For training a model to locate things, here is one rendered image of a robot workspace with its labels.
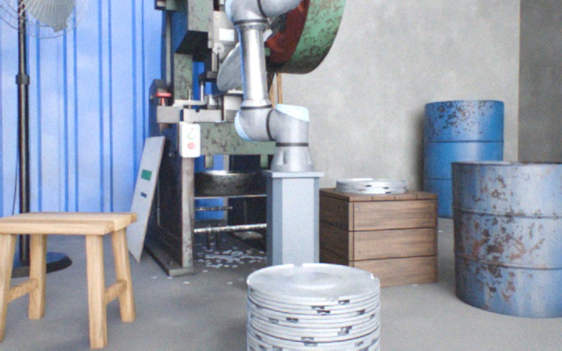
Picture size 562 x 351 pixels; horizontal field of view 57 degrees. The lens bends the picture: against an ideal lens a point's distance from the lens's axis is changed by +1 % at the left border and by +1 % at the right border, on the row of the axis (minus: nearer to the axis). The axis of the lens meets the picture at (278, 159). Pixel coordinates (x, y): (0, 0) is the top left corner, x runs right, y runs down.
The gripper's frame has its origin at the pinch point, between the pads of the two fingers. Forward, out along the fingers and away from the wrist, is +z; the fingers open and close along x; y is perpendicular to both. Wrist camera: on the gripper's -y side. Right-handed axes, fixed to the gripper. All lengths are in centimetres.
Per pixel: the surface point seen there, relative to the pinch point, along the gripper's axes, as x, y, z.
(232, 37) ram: -16.0, -15.6, 7.6
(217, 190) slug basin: 32, -8, 62
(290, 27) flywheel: -6.3, -41.8, -14.7
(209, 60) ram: -15.3, -12.3, 22.7
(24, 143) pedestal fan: -39, 23, 102
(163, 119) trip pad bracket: 0, 20, 49
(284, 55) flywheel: 2.0, -39.3, -2.8
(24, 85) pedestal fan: -57, 23, 84
